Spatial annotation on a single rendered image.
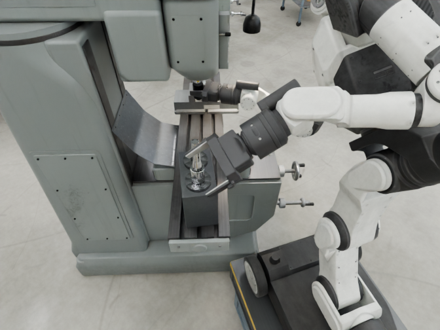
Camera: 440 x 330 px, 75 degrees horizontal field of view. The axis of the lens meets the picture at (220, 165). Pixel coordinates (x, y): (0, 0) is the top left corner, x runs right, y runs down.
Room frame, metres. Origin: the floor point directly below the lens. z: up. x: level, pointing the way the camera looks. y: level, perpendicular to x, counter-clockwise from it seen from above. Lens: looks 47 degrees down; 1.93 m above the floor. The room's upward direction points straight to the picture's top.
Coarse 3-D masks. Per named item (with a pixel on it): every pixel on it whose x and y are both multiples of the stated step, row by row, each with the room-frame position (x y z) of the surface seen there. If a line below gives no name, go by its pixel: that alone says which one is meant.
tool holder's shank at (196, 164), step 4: (192, 140) 0.64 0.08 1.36; (196, 140) 0.64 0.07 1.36; (192, 144) 0.63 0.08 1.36; (196, 144) 0.63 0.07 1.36; (192, 156) 0.63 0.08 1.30; (196, 156) 0.63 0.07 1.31; (192, 160) 0.63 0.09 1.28; (196, 160) 0.63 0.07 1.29; (200, 160) 0.64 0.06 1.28; (192, 164) 0.63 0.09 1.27; (196, 164) 0.62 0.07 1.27; (200, 164) 0.63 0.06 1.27; (196, 168) 0.62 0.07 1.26
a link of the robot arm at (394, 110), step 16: (368, 96) 0.48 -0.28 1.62; (384, 96) 0.47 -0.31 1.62; (400, 96) 0.46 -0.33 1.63; (416, 96) 0.45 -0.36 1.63; (368, 112) 0.45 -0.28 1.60; (384, 112) 0.44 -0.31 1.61; (400, 112) 0.43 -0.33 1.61; (416, 112) 0.43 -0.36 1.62; (432, 112) 0.42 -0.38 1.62; (384, 128) 0.44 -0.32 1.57; (400, 128) 0.43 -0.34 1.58
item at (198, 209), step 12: (180, 156) 0.76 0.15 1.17; (204, 156) 0.75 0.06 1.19; (180, 168) 0.70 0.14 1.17; (204, 168) 0.70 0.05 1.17; (192, 192) 0.59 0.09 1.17; (204, 192) 0.59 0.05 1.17; (192, 204) 0.57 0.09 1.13; (204, 204) 0.58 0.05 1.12; (216, 204) 0.59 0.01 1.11; (192, 216) 0.57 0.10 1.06; (204, 216) 0.58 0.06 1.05; (216, 216) 0.59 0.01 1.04
